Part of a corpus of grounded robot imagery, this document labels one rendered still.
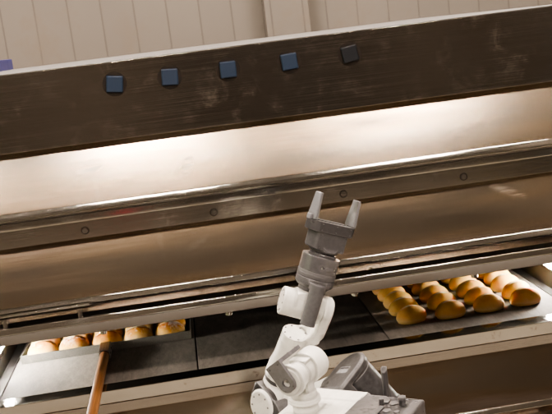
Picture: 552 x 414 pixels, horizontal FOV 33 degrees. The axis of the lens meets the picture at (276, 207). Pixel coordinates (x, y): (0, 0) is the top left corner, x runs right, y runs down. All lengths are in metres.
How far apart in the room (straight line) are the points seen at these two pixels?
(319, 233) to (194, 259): 0.66
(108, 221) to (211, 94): 0.46
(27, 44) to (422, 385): 4.39
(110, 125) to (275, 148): 0.46
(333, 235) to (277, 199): 0.57
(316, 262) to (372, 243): 0.63
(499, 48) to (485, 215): 0.48
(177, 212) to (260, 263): 0.28
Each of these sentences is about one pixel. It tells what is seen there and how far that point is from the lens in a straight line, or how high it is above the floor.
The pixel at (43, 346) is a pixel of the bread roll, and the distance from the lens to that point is 3.12.
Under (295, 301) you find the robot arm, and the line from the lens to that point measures 2.08.
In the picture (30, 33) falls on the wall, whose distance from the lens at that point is 6.57.
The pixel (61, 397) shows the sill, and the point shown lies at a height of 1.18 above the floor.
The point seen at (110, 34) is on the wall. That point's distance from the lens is 6.52.
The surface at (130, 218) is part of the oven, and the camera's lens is 2.61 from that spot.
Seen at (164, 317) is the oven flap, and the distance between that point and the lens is 2.53.
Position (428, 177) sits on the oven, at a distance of 2.69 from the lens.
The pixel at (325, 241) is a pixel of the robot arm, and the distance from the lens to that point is 2.07.
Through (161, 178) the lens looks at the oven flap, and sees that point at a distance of 2.58.
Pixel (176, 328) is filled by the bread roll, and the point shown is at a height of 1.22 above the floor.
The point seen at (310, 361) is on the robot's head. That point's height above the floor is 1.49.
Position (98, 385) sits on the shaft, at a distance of 2.72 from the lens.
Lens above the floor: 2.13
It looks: 11 degrees down
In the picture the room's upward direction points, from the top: 7 degrees counter-clockwise
